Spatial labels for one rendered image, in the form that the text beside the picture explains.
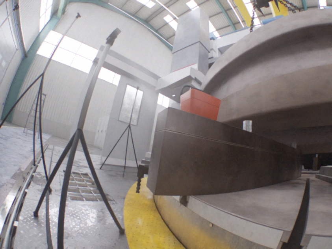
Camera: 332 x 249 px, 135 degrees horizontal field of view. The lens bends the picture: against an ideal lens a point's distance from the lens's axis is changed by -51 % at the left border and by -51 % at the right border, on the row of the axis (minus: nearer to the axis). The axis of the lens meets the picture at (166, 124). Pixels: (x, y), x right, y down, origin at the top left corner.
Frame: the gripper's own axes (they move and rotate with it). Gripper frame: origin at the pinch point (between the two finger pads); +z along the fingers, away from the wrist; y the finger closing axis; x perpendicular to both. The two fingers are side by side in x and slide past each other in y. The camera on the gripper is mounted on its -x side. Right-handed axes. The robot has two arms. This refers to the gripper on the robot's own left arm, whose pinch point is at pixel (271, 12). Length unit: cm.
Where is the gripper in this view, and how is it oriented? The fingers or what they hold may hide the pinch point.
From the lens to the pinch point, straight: 89.0
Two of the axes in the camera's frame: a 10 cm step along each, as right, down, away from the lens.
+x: -7.5, 2.8, -6.0
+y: -6.1, 0.7, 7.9
